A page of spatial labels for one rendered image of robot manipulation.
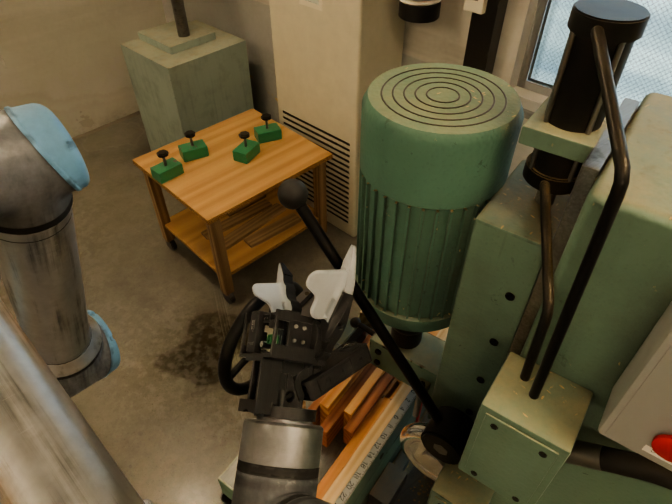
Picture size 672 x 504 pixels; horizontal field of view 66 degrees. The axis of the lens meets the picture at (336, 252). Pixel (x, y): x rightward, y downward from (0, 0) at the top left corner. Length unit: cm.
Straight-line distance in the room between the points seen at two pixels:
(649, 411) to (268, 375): 36
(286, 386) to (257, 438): 6
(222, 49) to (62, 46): 110
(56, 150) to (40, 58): 290
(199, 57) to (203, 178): 81
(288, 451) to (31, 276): 46
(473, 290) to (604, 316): 16
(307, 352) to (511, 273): 24
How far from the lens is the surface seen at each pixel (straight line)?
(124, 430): 213
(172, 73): 275
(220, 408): 208
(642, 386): 49
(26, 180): 69
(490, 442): 60
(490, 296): 62
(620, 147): 42
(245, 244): 237
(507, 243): 56
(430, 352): 87
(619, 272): 49
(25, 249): 79
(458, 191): 56
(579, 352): 57
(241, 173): 220
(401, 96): 59
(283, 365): 59
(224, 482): 95
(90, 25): 365
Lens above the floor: 177
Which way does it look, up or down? 44 degrees down
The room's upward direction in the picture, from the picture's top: straight up
